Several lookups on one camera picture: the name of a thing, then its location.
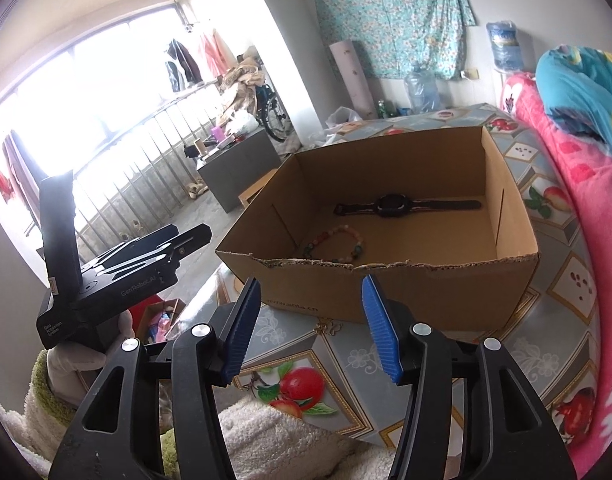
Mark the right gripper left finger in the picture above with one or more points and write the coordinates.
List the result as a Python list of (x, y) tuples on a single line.
[(115, 433)]

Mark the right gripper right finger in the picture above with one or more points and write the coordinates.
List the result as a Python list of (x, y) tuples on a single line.
[(507, 431)]

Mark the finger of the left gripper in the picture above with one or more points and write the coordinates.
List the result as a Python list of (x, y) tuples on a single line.
[(173, 251), (134, 248)]

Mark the white gloved left hand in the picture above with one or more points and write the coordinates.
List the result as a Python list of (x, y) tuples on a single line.
[(68, 360)]

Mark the grey low cabinet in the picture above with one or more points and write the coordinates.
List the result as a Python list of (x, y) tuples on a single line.
[(233, 170)]

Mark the fruit pattern tablecloth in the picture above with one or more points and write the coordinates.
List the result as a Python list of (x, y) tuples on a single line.
[(327, 372)]

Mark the pile of clothes on chair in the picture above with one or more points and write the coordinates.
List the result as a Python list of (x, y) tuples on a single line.
[(237, 88)]

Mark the black wrist watch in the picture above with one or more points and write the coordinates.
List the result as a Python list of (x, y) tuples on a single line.
[(399, 205)]

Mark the rolled pink mat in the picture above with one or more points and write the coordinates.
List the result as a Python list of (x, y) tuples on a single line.
[(346, 58)]

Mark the brown cardboard box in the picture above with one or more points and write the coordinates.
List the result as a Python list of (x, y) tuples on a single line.
[(464, 271)]

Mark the clear water jug on floor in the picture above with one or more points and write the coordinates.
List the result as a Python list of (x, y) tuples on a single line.
[(422, 92)]

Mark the blue patterned quilt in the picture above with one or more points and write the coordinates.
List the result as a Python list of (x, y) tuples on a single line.
[(575, 86)]

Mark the blue water jug on dispenser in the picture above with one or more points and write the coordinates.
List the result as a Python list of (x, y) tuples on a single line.
[(506, 49)]

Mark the floral teal wall cloth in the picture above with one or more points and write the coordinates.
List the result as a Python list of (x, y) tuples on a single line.
[(394, 37)]

